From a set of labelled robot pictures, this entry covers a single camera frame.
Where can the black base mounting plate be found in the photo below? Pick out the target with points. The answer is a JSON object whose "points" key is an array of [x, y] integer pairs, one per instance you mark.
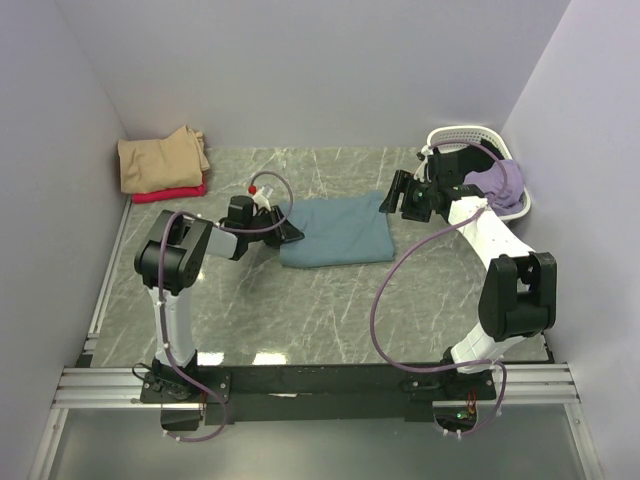
{"points": [[315, 392]]}

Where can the folded pink t shirt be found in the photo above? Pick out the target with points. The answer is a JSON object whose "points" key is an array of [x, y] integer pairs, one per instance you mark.
{"points": [[169, 194]]}

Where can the aluminium rail frame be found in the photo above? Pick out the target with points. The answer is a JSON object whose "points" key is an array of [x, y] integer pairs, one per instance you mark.
{"points": [[335, 343]]}

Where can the folded beige t shirt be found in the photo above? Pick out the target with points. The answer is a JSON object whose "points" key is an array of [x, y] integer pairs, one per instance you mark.
{"points": [[153, 165]]}

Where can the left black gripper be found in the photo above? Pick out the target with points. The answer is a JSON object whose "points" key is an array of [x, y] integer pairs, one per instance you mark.
{"points": [[286, 233]]}

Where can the blue t shirt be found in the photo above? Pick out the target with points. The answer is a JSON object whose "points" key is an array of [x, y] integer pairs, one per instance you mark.
{"points": [[339, 231]]}

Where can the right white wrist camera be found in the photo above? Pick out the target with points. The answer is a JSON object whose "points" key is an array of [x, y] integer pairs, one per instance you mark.
{"points": [[421, 172]]}

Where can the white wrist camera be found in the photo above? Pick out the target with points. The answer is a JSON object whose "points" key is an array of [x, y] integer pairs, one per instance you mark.
{"points": [[421, 172], [261, 194]]}

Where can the white plastic laundry basket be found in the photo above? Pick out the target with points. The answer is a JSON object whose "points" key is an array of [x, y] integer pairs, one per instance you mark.
{"points": [[456, 137]]}

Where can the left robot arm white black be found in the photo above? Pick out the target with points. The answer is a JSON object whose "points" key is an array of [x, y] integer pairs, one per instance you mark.
{"points": [[169, 262]]}

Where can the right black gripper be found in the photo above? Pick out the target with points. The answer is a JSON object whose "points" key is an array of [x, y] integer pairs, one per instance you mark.
{"points": [[401, 184]]}

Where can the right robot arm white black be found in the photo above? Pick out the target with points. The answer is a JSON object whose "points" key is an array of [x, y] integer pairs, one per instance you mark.
{"points": [[518, 298]]}

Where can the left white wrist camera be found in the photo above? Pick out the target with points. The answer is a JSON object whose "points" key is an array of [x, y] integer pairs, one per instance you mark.
{"points": [[261, 194]]}

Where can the black t shirt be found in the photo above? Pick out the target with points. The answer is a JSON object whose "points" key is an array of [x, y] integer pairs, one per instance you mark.
{"points": [[474, 160]]}

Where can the purple t shirt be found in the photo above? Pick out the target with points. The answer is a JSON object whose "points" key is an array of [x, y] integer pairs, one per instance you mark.
{"points": [[491, 181]]}

